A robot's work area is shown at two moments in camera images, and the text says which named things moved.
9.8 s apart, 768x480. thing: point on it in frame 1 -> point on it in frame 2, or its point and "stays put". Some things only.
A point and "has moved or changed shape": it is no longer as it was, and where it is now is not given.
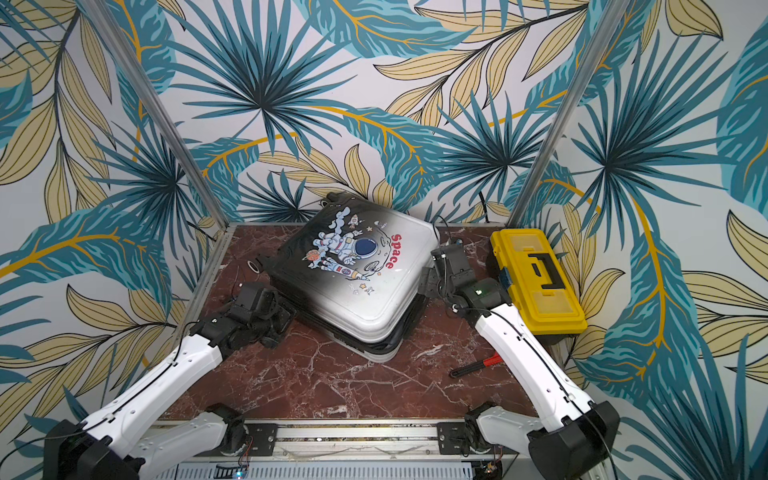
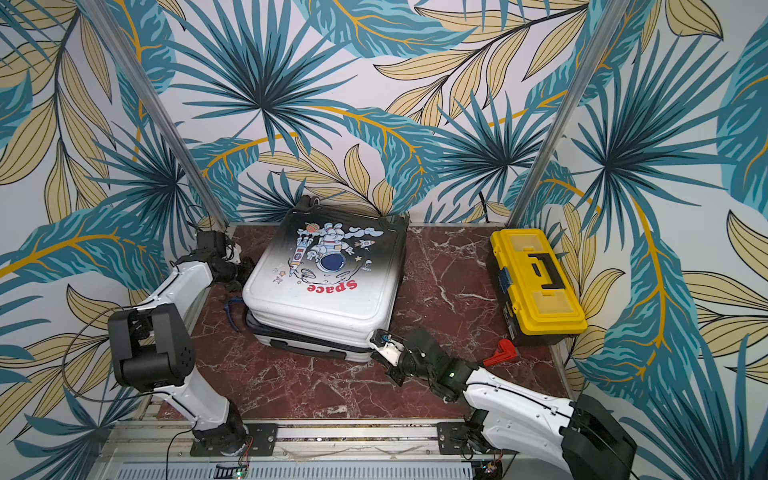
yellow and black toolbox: [524, 265] stays put
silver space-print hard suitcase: [352, 272] has moved or changed shape
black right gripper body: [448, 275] -> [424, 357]
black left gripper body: [270, 327] -> [236, 274]
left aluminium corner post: [145, 92] stays put
